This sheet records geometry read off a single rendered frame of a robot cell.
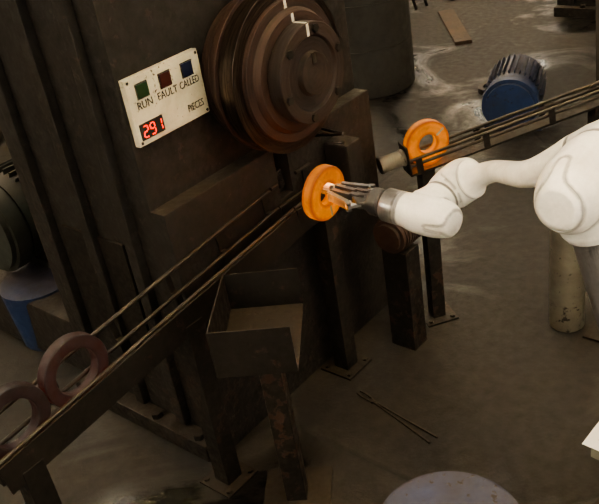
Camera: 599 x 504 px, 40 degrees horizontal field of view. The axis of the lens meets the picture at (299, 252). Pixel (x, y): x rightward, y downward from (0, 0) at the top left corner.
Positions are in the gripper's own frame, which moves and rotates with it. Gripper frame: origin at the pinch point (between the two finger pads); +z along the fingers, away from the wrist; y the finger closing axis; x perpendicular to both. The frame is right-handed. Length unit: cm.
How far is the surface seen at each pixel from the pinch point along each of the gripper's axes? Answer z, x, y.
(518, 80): 46, -54, 215
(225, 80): 22.1, 30.9, -9.0
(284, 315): -5.6, -23.6, -28.1
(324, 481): -12, -83, -28
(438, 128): 2, -9, 64
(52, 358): 19, -10, -82
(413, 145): 7, -13, 56
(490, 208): 24, -85, 143
